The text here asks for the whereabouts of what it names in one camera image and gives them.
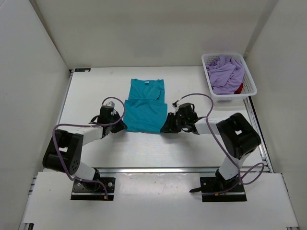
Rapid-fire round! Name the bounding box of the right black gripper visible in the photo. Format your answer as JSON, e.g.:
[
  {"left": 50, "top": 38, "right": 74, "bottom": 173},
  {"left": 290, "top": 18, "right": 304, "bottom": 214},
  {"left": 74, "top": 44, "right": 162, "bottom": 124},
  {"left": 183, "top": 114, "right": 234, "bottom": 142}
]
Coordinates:
[{"left": 162, "top": 113, "right": 189, "bottom": 134}]

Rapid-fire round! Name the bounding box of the teal t-shirt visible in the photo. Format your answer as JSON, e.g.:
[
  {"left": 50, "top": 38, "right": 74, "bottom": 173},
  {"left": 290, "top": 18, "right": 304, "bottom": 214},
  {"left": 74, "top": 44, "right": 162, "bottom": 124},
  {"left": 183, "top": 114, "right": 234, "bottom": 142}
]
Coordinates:
[{"left": 124, "top": 79, "right": 167, "bottom": 134}]

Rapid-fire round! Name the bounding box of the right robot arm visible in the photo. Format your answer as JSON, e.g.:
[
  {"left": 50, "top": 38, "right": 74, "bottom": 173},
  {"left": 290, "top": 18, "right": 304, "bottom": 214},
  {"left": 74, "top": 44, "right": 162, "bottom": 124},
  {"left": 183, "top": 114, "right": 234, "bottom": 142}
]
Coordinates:
[{"left": 160, "top": 103, "right": 261, "bottom": 192}]

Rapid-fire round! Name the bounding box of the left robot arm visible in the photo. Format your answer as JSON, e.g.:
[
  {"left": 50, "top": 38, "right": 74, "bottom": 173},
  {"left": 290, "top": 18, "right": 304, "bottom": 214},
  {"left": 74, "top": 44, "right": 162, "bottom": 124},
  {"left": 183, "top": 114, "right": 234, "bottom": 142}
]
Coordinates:
[{"left": 43, "top": 104, "right": 127, "bottom": 192}]

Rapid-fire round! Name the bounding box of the black label sticker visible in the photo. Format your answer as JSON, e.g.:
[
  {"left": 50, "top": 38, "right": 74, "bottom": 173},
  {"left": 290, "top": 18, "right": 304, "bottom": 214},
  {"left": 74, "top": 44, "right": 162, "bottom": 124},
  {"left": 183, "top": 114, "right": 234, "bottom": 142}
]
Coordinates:
[{"left": 74, "top": 68, "right": 91, "bottom": 72}]

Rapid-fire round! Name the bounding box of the lavender t-shirt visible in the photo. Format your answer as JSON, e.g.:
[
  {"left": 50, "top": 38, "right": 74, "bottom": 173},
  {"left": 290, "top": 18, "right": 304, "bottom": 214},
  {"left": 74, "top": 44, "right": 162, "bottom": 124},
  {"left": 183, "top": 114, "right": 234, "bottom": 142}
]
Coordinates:
[{"left": 206, "top": 55, "right": 245, "bottom": 95}]

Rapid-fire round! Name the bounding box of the red garment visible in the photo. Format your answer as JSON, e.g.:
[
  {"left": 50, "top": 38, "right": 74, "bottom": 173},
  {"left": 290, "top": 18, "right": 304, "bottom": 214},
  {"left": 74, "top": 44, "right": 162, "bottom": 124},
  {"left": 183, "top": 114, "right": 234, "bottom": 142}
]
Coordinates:
[{"left": 234, "top": 83, "right": 244, "bottom": 94}]

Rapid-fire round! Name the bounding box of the white plastic basket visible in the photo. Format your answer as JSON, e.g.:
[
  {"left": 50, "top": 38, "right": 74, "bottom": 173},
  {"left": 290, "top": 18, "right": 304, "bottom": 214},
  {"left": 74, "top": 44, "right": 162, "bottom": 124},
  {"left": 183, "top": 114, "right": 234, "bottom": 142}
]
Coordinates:
[{"left": 201, "top": 53, "right": 258, "bottom": 102}]

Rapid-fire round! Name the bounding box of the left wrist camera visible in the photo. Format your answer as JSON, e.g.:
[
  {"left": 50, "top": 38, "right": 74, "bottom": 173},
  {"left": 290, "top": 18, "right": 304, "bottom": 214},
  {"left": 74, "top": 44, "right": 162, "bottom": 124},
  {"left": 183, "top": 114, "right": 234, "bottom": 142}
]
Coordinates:
[{"left": 105, "top": 101, "right": 115, "bottom": 108}]

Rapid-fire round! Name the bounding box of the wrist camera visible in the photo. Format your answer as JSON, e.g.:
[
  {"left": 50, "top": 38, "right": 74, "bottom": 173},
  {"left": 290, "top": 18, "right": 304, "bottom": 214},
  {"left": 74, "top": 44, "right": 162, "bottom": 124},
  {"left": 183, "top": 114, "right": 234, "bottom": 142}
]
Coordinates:
[
  {"left": 172, "top": 98, "right": 181, "bottom": 114},
  {"left": 105, "top": 101, "right": 115, "bottom": 108}
]

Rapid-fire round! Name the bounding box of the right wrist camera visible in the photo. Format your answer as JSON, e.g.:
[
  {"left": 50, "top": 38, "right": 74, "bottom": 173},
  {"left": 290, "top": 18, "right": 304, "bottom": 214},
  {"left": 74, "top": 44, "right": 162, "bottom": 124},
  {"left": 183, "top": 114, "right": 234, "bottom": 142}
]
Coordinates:
[{"left": 172, "top": 98, "right": 181, "bottom": 114}]

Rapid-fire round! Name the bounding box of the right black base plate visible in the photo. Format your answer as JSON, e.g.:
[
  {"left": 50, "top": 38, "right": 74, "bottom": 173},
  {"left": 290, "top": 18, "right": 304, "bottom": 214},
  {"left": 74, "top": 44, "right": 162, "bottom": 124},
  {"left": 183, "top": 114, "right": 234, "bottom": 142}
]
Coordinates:
[{"left": 200, "top": 177, "right": 247, "bottom": 202}]

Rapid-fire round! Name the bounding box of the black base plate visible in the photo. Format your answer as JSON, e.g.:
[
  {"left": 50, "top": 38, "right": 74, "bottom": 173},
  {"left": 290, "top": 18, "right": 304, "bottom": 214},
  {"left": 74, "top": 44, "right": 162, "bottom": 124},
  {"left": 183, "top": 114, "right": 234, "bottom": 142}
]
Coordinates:
[
  {"left": 71, "top": 177, "right": 116, "bottom": 201},
  {"left": 200, "top": 177, "right": 247, "bottom": 202}
]

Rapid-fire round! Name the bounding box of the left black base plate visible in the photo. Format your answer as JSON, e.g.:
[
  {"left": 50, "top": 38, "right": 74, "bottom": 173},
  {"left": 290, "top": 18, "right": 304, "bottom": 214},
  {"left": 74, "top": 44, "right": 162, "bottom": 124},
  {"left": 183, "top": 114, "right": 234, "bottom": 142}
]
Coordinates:
[{"left": 71, "top": 177, "right": 116, "bottom": 201}]

